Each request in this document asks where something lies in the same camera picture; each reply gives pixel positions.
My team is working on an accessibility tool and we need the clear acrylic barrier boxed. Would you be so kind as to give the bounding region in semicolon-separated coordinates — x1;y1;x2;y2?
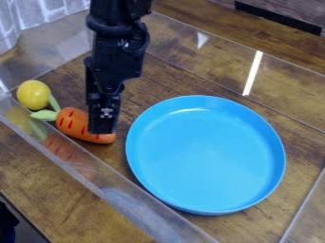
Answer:
0;11;325;132
0;92;219;243

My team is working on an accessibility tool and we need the clear acrylic front barrier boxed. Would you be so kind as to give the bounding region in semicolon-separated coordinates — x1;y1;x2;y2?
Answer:
0;92;219;243

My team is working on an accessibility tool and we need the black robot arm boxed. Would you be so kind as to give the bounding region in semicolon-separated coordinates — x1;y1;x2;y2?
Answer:
84;0;151;134

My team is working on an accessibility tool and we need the clear acrylic back barrier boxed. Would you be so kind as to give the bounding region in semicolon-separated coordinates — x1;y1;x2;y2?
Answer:
0;11;325;132

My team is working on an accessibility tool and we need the yellow toy lemon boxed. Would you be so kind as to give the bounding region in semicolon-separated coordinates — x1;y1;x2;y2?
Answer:
16;80;50;110

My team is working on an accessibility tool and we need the black cable loop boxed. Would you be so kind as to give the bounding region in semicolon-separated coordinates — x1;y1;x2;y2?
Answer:
85;12;152;58

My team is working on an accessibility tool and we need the blue round plastic tray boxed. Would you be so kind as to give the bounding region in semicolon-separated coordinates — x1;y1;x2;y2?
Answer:
125;95;287;215

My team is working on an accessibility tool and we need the orange toy carrot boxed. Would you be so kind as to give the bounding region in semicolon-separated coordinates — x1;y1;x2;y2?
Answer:
30;96;116;144

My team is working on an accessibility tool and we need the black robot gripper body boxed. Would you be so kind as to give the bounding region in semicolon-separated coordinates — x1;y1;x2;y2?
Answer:
84;28;148;95

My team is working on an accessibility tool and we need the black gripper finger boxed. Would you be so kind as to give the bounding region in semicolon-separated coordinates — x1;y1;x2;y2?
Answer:
87;85;124;134
85;66;100;109

